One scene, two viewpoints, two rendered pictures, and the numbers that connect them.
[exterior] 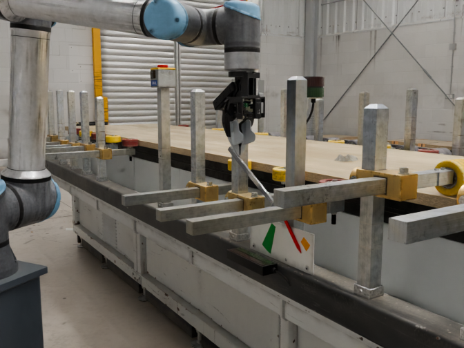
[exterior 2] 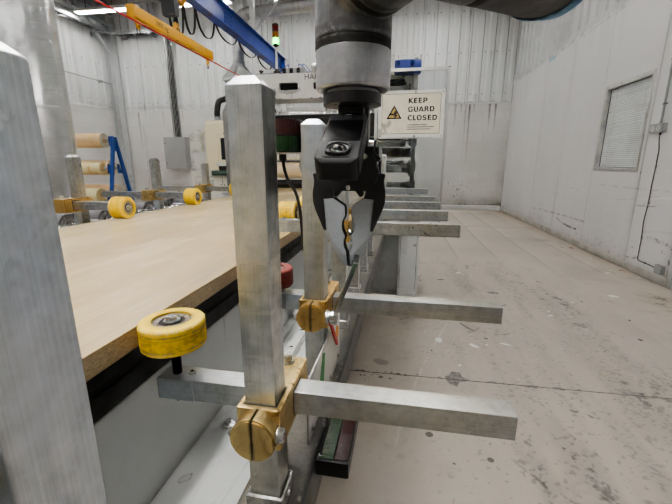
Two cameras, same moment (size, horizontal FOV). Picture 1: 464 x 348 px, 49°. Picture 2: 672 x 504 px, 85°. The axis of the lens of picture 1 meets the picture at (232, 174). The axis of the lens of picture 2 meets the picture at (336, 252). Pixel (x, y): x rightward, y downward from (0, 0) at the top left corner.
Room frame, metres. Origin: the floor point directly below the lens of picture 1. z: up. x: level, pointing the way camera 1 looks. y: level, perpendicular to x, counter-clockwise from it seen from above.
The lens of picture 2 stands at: (1.67, 0.29, 1.10)
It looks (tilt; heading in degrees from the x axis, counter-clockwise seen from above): 14 degrees down; 223
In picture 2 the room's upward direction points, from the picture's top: straight up
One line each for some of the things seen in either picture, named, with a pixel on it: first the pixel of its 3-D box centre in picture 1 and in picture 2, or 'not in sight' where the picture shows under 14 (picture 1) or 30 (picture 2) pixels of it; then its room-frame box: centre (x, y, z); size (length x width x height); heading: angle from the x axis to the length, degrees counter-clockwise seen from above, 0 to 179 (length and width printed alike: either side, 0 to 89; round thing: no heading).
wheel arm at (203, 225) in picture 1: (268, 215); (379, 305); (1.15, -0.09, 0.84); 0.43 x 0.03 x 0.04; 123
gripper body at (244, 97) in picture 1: (244, 96); (352, 146); (1.30, -0.03, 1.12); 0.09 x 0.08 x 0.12; 33
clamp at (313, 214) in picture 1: (301, 208); (317, 304); (1.23, -0.17, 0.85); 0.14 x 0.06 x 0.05; 33
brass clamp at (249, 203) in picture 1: (244, 201); (273, 402); (1.44, -0.03, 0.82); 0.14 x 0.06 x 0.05; 33
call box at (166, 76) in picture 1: (163, 79); not in sight; (1.89, 0.25, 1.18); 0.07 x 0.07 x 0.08; 33
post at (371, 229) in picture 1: (371, 219); (340, 263); (1.03, -0.29, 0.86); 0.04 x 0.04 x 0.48; 33
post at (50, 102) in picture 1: (51, 127); not in sight; (3.35, 1.19, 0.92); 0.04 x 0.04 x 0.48; 33
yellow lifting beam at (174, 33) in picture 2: not in sight; (177, 36); (-0.72, -4.67, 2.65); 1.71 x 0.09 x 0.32; 34
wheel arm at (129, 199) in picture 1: (188, 193); not in sight; (1.60, 0.14, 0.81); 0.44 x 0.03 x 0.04; 123
